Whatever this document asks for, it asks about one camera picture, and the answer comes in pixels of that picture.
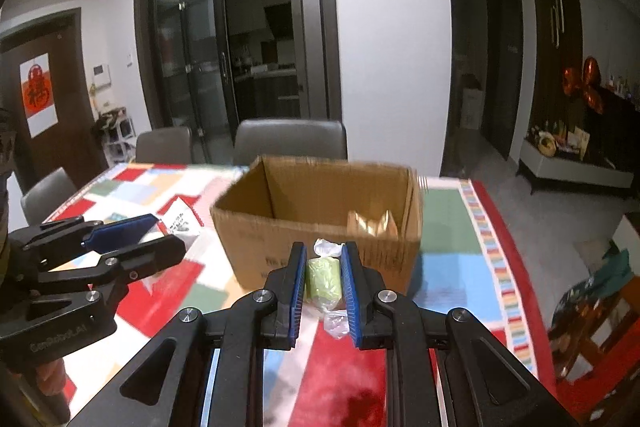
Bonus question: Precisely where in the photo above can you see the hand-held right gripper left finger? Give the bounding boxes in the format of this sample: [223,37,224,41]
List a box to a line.
[60,242,307,427]

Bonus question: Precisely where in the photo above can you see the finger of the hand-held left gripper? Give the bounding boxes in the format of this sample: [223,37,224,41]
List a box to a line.
[10,214,158,265]
[37,234,187,303]

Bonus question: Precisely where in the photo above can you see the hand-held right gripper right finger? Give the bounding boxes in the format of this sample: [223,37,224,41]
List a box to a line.
[341,242,581,427]

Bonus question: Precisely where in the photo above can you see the green candy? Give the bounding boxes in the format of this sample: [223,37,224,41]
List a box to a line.
[306,238,351,340]

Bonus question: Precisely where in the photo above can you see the brown cardboard box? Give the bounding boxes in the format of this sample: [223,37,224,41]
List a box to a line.
[210,155,426,295]

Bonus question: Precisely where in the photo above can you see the golden brown snack packet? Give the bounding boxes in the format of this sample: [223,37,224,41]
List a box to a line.
[347,209,401,239]

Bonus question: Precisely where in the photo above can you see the person's left hand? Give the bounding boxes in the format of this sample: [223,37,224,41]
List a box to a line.
[39,357,69,397]

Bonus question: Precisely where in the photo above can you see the clear cake packet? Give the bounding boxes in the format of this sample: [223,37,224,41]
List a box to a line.
[159,199,203,238]

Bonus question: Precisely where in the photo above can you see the colourful patchwork tablecloth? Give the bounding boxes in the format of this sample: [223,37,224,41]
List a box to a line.
[42,162,558,427]

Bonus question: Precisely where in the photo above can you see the grey dining chair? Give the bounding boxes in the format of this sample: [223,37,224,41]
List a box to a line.
[135,127,193,165]
[232,119,348,168]
[20,167,78,228]

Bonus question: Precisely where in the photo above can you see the white shelf rack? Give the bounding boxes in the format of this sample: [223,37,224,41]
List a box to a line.
[100,107,138,164]

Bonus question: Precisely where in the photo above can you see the red paper door poster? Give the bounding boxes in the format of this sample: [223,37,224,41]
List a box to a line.
[20,53,58,138]

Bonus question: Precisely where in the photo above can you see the brown wooden door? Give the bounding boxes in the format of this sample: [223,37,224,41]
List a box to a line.
[0,7,96,192]

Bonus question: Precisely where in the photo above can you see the sliding glass door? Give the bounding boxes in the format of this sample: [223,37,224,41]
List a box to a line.
[135,0,331,158]

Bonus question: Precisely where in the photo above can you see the white bag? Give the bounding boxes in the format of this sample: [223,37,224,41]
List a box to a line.
[461,87,485,130]

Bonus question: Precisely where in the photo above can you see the fruit basket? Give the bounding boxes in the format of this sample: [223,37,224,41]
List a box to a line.
[525,124,558,155]

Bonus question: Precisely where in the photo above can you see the reddish wooden chair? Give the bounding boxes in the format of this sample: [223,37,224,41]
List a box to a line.
[547,277,640,400]

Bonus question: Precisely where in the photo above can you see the white low sideboard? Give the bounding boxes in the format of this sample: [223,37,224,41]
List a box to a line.
[517,139,636,195]

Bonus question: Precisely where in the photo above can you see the teal cloth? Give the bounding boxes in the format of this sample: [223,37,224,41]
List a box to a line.
[565,247,636,308]

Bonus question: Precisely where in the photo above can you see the dark room door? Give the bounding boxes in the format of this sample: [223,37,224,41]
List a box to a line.
[485,0,523,160]

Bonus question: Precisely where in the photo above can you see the red foil balloons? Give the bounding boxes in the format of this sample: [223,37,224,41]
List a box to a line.
[562,56,606,115]

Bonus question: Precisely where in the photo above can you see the dark wardrobe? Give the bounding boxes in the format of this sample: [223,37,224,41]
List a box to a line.
[527,0,583,142]

